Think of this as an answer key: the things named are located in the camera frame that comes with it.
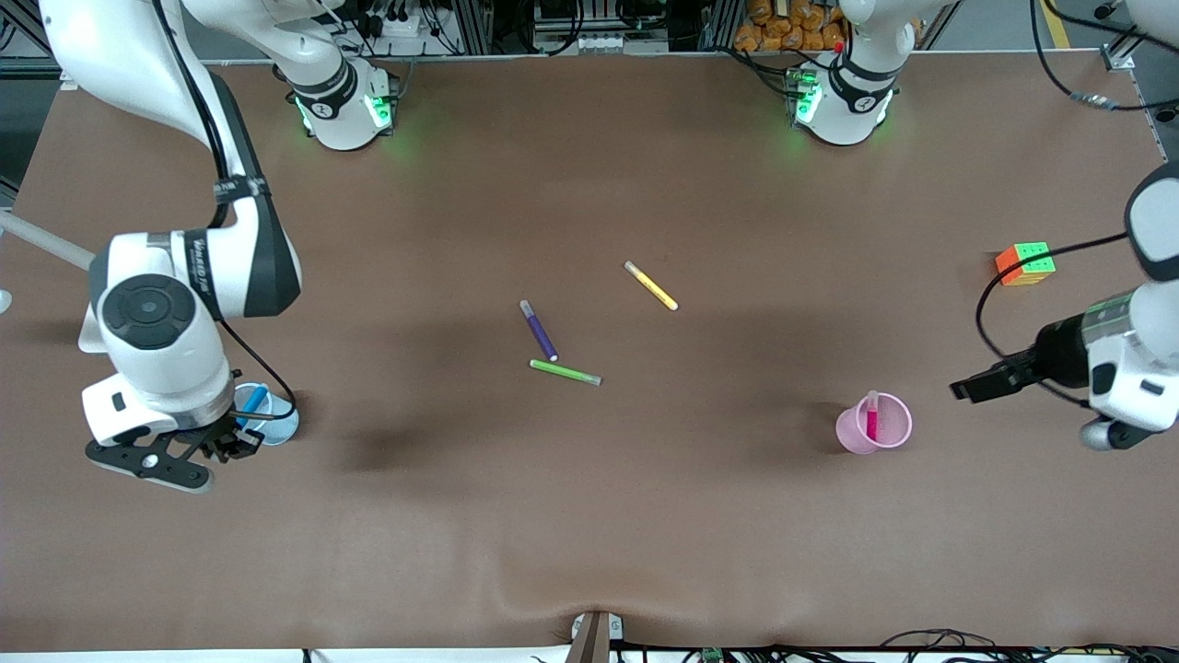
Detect grey table edge bracket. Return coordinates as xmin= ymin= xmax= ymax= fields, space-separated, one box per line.
xmin=566 ymin=611 xmax=625 ymax=663

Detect purple marker pen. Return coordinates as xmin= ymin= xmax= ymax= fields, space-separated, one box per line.
xmin=519 ymin=299 xmax=560 ymax=363

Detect white power strip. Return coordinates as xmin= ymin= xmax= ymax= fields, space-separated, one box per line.
xmin=364 ymin=0 xmax=434 ymax=38

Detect light blue plastic cup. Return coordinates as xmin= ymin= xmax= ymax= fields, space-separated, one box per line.
xmin=230 ymin=382 xmax=301 ymax=447

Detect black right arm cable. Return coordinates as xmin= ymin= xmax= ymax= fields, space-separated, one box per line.
xmin=152 ymin=0 xmax=300 ymax=423

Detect black cable with grey connector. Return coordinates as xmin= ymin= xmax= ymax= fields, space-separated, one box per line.
xmin=1029 ymin=0 xmax=1179 ymax=113

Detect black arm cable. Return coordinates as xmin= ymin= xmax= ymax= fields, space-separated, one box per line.
xmin=975 ymin=232 xmax=1132 ymax=408
xmin=152 ymin=0 xmax=300 ymax=423

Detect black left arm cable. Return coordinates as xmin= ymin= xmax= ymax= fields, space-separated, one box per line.
xmin=975 ymin=232 xmax=1132 ymax=408

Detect yellow marker pen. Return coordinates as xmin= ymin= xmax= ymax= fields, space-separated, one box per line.
xmin=624 ymin=261 xmax=680 ymax=312

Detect orange snack bags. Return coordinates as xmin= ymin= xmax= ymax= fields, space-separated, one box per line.
xmin=734 ymin=0 xmax=846 ymax=52

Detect colourful puzzle cube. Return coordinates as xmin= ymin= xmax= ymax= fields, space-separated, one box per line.
xmin=995 ymin=241 xmax=1057 ymax=287

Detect green marker pen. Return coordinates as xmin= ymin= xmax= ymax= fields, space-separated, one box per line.
xmin=529 ymin=359 xmax=603 ymax=388

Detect white desk lamp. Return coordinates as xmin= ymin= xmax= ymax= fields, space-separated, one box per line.
xmin=0 ymin=212 xmax=111 ymax=355

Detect pink plastic cup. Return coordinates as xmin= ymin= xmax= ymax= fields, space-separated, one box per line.
xmin=835 ymin=392 xmax=914 ymax=456

